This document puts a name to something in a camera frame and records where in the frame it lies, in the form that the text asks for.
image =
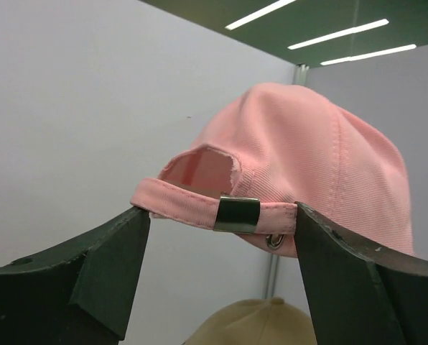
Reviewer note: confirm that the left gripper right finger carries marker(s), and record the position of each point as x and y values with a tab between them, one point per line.
358	291

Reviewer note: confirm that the khaki cap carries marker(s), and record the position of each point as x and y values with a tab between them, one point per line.
256	321

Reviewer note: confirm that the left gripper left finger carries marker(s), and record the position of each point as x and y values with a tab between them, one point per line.
80	291

